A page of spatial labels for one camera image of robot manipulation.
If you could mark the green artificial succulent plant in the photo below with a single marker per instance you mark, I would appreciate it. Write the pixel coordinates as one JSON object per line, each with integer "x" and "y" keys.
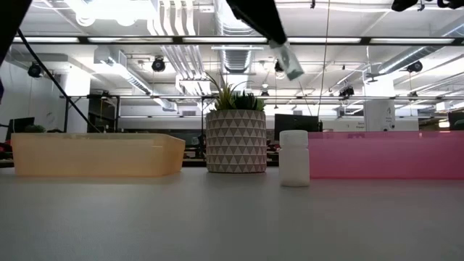
{"x": 235, "y": 101}

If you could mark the long ceiling light strip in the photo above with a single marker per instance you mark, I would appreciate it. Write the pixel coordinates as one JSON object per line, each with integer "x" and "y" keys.
{"x": 217, "y": 40}

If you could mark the black computer monitor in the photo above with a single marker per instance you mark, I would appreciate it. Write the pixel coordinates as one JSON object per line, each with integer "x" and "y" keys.
{"x": 297, "y": 121}
{"x": 21, "y": 125}

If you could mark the white triangle-patterned plant pot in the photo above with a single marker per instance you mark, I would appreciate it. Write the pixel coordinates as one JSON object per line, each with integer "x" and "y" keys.
{"x": 235, "y": 141}

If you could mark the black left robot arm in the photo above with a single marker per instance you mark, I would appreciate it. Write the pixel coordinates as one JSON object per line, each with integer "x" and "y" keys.
{"x": 9, "y": 21}

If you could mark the white opaque medicine bottle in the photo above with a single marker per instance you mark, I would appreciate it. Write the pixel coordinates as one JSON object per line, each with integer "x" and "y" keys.
{"x": 293, "y": 159}

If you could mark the black ceiling spotlight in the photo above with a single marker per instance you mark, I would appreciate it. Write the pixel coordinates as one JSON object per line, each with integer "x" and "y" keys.
{"x": 158, "y": 64}
{"x": 415, "y": 66}
{"x": 34, "y": 70}

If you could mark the white building column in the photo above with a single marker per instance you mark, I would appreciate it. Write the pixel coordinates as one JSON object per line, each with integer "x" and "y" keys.
{"x": 78, "y": 105}
{"x": 378, "y": 108}

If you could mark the ribbed silver air duct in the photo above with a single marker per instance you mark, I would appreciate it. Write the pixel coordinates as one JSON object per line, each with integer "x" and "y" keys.
{"x": 235, "y": 58}

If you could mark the pink translucent plastic bin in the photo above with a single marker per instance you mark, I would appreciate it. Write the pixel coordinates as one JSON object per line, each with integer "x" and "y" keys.
{"x": 384, "y": 156}

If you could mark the orange translucent plastic bin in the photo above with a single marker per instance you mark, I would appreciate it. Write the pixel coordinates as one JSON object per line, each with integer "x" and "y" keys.
{"x": 98, "y": 156}

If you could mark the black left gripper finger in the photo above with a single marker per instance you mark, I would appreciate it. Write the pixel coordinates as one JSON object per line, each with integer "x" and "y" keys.
{"x": 259, "y": 20}

